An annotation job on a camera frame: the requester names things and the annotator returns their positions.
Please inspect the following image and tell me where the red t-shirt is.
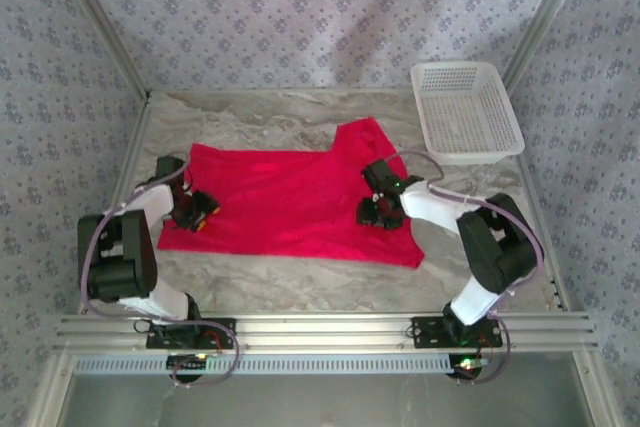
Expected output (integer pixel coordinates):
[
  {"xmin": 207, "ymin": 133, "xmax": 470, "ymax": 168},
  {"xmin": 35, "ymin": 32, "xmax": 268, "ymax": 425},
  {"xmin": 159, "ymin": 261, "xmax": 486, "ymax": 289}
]
[{"xmin": 156, "ymin": 116, "xmax": 426, "ymax": 270}]

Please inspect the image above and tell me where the white perforated plastic basket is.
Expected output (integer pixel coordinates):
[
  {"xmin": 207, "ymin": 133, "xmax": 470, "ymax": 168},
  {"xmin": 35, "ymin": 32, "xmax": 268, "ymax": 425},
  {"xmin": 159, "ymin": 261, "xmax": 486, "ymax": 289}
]
[{"xmin": 409, "ymin": 60, "xmax": 526, "ymax": 166}]

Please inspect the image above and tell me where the black controller board green light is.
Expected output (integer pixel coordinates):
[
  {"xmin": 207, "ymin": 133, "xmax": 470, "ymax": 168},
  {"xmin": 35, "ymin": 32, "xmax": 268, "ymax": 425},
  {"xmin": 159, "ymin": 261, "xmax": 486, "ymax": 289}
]
[
  {"xmin": 448, "ymin": 352, "xmax": 490, "ymax": 384},
  {"xmin": 166, "ymin": 351, "xmax": 210, "ymax": 384}
]

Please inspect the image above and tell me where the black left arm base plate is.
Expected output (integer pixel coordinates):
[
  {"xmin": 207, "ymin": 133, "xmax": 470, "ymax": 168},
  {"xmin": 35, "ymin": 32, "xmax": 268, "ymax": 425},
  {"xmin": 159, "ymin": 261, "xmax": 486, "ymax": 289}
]
[{"xmin": 144, "ymin": 315, "xmax": 238, "ymax": 351}]

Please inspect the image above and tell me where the aluminium frame post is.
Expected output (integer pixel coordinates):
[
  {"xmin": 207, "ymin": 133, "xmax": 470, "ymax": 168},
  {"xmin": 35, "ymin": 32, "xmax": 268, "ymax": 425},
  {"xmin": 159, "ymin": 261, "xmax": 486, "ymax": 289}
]
[
  {"xmin": 499, "ymin": 0, "xmax": 604, "ymax": 91},
  {"xmin": 49, "ymin": 0, "xmax": 153, "ymax": 101}
]

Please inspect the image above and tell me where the aluminium mounting rail beam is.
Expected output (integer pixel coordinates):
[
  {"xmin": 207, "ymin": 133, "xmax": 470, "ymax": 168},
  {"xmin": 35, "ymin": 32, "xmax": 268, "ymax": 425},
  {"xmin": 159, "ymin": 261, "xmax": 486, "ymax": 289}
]
[{"xmin": 53, "ymin": 312, "xmax": 600, "ymax": 352}]

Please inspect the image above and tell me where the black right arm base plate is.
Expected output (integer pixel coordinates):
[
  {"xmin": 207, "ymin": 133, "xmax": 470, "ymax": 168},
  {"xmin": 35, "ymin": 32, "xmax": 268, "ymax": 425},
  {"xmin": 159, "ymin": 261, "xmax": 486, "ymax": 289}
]
[{"xmin": 409, "ymin": 315, "xmax": 504, "ymax": 350}]

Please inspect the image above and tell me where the grey slotted cable duct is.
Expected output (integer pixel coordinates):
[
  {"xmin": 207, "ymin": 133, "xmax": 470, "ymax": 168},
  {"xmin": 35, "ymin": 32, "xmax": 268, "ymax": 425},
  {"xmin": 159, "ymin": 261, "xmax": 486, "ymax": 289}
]
[{"xmin": 73, "ymin": 352, "xmax": 484, "ymax": 377}]

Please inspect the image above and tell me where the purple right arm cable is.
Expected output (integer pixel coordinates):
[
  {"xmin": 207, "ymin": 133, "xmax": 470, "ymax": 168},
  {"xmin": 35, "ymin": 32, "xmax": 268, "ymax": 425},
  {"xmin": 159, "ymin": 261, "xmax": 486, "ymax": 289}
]
[{"xmin": 392, "ymin": 149, "xmax": 545, "ymax": 388}]

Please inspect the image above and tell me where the aluminium frame leg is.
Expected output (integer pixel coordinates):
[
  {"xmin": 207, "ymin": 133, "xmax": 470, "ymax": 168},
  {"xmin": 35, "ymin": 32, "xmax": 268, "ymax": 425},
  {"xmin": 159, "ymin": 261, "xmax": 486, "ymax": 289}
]
[
  {"xmin": 572, "ymin": 350, "xmax": 615, "ymax": 427},
  {"xmin": 24, "ymin": 350, "xmax": 76, "ymax": 427}
]

